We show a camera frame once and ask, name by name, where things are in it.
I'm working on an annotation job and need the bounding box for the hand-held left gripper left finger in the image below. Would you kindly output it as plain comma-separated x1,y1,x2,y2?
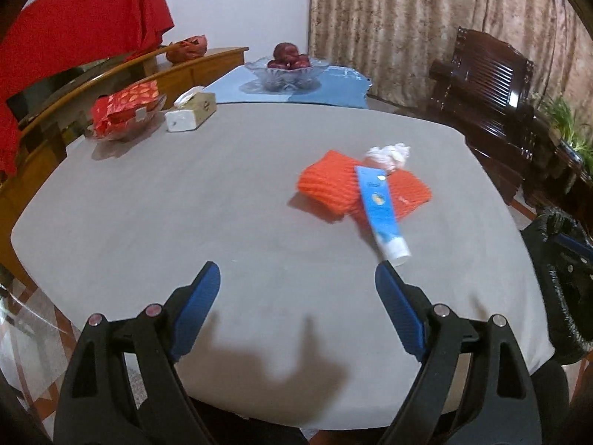
53,261,221,445

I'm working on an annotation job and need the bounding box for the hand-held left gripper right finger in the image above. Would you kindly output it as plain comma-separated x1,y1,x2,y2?
374,261,543,445

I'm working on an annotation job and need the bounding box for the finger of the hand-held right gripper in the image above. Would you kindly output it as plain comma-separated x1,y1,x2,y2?
553,233,593,258
558,253,593,288

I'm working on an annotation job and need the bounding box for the black trash bin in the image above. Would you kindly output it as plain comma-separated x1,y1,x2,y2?
519,206,593,365

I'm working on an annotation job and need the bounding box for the blue toothpaste tube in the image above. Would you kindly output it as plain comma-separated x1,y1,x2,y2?
354,165,412,267

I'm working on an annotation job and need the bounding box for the orange foam fruit net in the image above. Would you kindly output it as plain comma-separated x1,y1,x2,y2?
349,167,433,228
296,149,367,221

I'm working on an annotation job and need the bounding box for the green potted plant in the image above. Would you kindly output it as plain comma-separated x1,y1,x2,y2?
533,95,593,168

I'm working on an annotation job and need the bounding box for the crumpled white tissue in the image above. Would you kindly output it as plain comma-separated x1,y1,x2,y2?
366,143,411,174

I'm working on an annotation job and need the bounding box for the glass side table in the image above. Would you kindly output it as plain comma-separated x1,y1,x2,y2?
0,264,79,399

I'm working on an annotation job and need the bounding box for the dark wooden chair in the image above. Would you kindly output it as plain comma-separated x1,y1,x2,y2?
426,27,580,205

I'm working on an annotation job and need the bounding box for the tissue box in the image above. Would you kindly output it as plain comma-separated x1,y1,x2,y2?
165,86,218,133

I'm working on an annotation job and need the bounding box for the wooden sideboard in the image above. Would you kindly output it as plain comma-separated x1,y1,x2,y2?
0,46,250,279

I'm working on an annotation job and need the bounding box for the red snack packet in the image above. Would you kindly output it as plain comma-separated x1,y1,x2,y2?
90,80,159,137

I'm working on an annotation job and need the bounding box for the blue cloth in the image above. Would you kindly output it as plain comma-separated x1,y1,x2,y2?
202,64,374,109

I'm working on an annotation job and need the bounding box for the glass fruit bowl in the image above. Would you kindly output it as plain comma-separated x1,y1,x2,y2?
244,57,331,92

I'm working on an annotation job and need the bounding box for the red plastic bag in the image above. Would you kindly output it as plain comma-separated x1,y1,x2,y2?
166,34,208,65

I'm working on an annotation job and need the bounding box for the patterned beige curtain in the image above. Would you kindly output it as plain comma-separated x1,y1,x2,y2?
308,0,593,121

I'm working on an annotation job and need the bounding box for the red cloth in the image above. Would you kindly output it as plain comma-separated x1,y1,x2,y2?
0,0,174,177

